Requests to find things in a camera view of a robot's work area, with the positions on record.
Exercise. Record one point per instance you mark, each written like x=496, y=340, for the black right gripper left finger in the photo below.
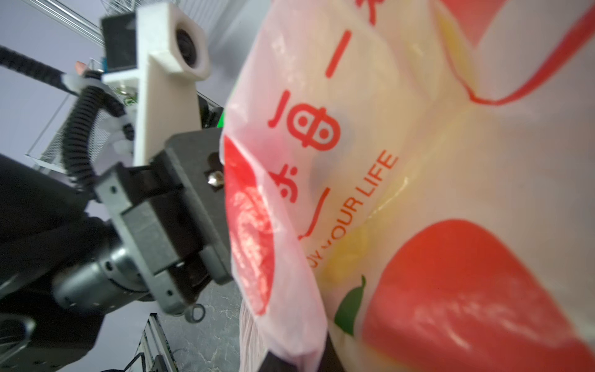
x=273, y=363

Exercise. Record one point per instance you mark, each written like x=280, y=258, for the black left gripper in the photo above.
x=170, y=215

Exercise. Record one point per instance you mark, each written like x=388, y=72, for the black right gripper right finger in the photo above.
x=330, y=361

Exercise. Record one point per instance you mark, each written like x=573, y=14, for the pink peach printed bag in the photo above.
x=414, y=180

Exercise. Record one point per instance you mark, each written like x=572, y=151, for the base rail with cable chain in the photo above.
x=153, y=353

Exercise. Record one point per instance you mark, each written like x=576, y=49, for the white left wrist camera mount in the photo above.
x=171, y=57

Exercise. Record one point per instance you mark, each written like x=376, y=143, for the aluminium frame profile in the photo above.
x=68, y=18

